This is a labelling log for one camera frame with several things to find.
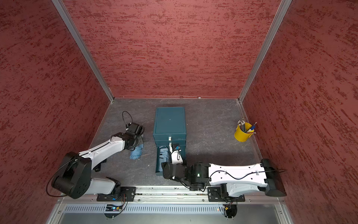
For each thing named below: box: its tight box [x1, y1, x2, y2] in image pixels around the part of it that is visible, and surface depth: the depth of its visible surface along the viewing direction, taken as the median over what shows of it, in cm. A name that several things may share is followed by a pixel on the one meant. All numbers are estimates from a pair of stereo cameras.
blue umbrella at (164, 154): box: [159, 145, 170, 172], surface depth 86 cm
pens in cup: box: [237, 117, 258, 134], surface depth 89 cm
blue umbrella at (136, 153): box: [129, 143, 145, 160], surface depth 87 cm
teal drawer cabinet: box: [152, 106, 187, 176], surface depth 82 cm
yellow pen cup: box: [234, 122, 254, 142], surface depth 93 cm
